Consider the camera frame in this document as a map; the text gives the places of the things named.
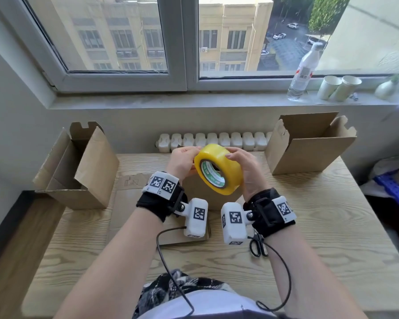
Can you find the person's left hand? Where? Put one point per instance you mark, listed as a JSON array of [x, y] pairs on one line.
[[181, 164]]

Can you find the person's right hand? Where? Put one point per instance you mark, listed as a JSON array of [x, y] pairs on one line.
[[254, 177]]

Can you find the person's left fingers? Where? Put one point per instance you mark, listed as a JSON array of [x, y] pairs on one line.
[[186, 150]]

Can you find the person's right thumb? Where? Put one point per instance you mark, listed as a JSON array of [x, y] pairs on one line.
[[233, 156]]

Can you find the yellow packing tape roll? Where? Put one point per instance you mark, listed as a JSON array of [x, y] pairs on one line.
[[228, 166]]

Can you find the person's right forearm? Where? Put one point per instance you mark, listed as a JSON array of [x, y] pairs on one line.
[[309, 275]]

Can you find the person's left forearm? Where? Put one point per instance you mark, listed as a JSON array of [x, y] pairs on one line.
[[116, 262]]

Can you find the white radiator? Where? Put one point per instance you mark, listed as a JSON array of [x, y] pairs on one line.
[[219, 140]]

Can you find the wide open cardboard box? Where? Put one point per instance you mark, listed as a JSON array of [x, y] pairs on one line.
[[306, 152]]

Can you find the flat cardboard box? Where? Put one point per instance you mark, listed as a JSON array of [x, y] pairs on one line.
[[129, 199]]

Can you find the black scissors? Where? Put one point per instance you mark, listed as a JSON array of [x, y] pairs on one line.
[[257, 245]]

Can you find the tall open cardboard box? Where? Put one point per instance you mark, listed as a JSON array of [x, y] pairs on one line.
[[93, 172]]

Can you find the clear plastic bottle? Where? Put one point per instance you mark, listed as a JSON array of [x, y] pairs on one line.
[[302, 74]]

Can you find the white paper cup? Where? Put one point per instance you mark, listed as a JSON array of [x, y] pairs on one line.
[[345, 88], [327, 86]]

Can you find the small object on sill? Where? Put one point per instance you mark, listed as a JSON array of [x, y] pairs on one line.
[[354, 96]]

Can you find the person's patterned clothing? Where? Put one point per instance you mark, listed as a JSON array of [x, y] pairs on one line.
[[193, 295]]

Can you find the white plastic bag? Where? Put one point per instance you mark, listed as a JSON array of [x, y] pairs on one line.
[[390, 164]]

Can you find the blue plastic crate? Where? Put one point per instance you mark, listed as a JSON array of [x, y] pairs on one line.
[[394, 189]]

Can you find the white vase with plant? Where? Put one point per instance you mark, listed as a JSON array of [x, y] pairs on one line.
[[385, 89]]

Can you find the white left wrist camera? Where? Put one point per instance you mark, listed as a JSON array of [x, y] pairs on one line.
[[196, 217]]

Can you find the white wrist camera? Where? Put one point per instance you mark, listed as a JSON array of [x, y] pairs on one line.
[[234, 225], [196, 217]]

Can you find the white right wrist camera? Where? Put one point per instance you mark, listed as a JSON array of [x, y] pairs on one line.
[[234, 225]]

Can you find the white window frame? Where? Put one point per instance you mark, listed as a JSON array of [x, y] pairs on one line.
[[186, 46]]

